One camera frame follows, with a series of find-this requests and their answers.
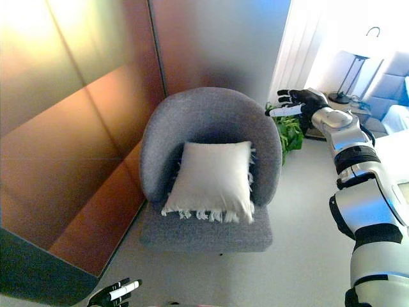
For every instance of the black floor lamp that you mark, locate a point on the black floor lamp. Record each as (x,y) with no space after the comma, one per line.
(351,70)

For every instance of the white curtain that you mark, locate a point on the white curtain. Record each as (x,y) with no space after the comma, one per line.
(297,48)

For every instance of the bedside table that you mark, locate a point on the bedside table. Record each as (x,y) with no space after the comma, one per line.
(358,110)

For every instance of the grey fabric armchair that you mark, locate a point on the grey fabric armchair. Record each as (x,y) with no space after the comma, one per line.
(211,118)

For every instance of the brown wooden cabinet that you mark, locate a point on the brown wooden cabinet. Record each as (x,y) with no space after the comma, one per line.
(70,153)

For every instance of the green potted plant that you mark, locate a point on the green potted plant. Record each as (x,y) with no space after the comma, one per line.
(289,134)

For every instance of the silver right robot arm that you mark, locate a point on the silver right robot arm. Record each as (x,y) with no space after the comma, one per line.
(367,204)

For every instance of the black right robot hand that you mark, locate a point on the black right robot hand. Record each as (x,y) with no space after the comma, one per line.
(310,100)

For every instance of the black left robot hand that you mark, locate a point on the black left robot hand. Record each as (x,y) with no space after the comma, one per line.
(112,294)

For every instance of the white fringed pillow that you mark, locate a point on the white fringed pillow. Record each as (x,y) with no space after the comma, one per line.
(211,179)

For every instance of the light blue sofa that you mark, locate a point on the light blue sofa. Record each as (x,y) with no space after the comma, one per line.
(396,121)

